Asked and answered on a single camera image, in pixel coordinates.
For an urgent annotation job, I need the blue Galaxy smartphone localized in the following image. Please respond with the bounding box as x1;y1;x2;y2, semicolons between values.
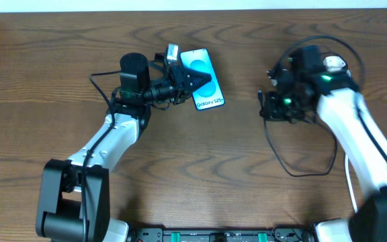
180;48;225;111

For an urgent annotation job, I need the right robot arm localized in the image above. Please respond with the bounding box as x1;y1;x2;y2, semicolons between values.
258;46;387;241

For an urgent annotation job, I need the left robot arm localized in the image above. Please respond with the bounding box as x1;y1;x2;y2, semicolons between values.
35;50;212;241

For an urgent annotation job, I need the white charger adapter plug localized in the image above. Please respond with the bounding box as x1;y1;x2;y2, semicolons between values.
323;56;347;72

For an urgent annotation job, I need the white power strip cord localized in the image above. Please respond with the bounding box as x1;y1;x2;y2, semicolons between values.
344;154;359;213

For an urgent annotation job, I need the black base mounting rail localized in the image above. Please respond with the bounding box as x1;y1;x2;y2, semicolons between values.
126;226;318;242

